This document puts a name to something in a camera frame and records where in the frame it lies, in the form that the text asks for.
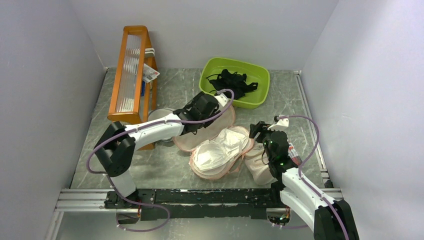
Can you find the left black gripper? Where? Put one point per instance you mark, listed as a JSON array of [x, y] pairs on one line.
[[216, 113]]

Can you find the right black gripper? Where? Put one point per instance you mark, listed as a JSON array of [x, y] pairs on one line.
[[262, 127]]

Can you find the white bra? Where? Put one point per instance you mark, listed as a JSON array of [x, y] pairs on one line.
[[211, 157]]

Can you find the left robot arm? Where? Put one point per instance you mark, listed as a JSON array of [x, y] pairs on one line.
[[116, 147]]

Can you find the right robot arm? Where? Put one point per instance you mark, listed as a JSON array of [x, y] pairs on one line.
[[328, 218]]

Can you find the black bra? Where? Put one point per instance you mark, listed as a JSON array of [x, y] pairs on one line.
[[233, 81]]

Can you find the beige mesh laundry bag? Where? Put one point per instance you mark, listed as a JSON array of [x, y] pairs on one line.
[[256, 161]]

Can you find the green plastic basin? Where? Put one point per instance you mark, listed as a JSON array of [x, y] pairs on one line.
[[249, 82]]

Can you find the colour marker pack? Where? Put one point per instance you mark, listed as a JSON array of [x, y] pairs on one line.
[[293, 154]]

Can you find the white packaged card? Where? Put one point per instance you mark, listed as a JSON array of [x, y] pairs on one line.
[[149, 74]]

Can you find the orange wooden rack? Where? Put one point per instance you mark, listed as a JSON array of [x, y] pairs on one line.
[[132, 99]]

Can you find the white grey small case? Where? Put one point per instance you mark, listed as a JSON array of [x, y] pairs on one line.
[[149, 52]]

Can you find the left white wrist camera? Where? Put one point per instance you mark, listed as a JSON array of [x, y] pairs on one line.
[[222, 100]]

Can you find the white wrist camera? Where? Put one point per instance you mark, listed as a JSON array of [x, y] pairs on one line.
[[222, 100], [280, 124]]

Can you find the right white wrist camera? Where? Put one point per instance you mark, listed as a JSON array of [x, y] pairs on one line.
[[280, 124]]

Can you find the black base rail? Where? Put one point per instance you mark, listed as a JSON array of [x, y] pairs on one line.
[[155, 204]]

